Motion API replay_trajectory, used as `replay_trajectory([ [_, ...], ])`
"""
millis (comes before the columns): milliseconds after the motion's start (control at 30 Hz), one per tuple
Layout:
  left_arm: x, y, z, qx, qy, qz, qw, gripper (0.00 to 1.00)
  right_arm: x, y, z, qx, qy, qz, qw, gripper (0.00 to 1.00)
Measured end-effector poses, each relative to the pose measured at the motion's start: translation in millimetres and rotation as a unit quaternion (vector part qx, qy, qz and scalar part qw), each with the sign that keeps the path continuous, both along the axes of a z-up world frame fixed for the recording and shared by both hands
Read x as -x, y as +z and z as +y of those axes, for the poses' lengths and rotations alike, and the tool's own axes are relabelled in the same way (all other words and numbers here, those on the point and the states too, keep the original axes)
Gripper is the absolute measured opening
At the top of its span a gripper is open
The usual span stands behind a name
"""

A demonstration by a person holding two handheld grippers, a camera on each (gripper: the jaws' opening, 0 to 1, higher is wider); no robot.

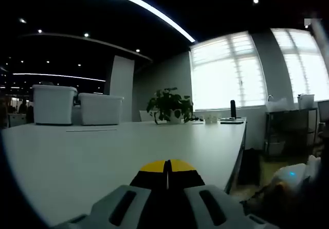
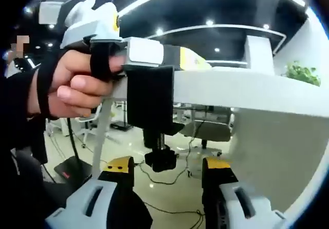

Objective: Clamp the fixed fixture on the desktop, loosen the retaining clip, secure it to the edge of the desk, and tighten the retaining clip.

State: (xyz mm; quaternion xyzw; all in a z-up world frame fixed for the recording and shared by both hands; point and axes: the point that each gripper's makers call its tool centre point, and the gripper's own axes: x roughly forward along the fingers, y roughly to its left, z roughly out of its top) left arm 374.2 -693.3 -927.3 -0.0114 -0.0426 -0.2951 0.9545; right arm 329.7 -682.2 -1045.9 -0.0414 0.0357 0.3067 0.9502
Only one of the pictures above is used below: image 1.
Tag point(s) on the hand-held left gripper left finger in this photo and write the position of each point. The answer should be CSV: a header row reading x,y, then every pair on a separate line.
x,y
100,213

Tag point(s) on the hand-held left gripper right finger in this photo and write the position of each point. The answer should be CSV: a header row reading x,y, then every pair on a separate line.
x,y
236,213

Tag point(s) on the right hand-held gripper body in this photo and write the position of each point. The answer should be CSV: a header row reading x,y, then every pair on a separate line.
x,y
295,172

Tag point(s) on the white desk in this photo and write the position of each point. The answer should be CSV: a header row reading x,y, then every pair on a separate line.
x,y
102,157

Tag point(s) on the pale storage bin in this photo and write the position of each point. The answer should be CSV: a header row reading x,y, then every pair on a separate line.
x,y
276,146

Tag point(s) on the black shelf rack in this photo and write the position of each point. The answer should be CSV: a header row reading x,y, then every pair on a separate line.
x,y
288,109

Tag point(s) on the grey office chair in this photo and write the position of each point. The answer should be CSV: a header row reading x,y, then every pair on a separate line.
x,y
324,112

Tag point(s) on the white plastic bag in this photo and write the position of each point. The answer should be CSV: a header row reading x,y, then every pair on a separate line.
x,y
276,105

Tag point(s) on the white plastic container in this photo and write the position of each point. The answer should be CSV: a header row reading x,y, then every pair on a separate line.
x,y
306,101

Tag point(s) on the black bottle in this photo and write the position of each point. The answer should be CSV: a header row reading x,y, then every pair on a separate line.
x,y
233,109

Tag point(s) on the small white cups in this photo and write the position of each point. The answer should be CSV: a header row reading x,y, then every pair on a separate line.
x,y
210,118

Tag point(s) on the small white storage bin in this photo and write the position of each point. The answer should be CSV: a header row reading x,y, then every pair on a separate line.
x,y
100,109

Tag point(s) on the large white storage bin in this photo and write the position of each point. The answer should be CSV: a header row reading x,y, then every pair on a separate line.
x,y
52,105

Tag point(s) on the green potted plant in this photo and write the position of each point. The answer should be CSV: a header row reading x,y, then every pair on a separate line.
x,y
169,103

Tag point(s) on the round ceiling spotlights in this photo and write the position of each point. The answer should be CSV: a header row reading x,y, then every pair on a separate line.
x,y
86,35

